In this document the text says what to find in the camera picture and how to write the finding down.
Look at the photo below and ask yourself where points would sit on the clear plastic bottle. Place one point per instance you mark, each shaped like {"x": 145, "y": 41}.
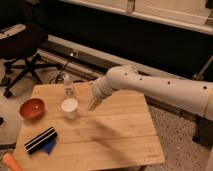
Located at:
{"x": 68, "y": 88}

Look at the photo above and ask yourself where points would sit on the orange cylinder object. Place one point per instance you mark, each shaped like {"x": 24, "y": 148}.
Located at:
{"x": 10, "y": 162}

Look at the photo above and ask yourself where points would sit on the white paper cup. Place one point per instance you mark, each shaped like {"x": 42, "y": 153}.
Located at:
{"x": 70, "y": 106}

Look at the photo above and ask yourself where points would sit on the blue cloth piece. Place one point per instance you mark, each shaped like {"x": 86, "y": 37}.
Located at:
{"x": 47, "y": 148}

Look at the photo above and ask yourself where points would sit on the red bowl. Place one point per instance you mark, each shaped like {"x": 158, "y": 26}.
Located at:
{"x": 32, "y": 109}

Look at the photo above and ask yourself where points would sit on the black office chair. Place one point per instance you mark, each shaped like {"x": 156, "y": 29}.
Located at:
{"x": 19, "y": 41}

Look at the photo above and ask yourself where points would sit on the white conical end tool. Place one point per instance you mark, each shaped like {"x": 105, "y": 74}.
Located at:
{"x": 94, "y": 102}

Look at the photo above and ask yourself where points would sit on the wooden folding table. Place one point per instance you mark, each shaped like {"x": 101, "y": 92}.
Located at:
{"x": 119, "y": 133}

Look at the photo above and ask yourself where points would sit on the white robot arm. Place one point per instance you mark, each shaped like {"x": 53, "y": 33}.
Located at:
{"x": 193, "y": 96}

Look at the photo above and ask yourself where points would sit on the black striped eraser block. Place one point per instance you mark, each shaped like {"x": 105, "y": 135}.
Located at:
{"x": 36, "y": 143}

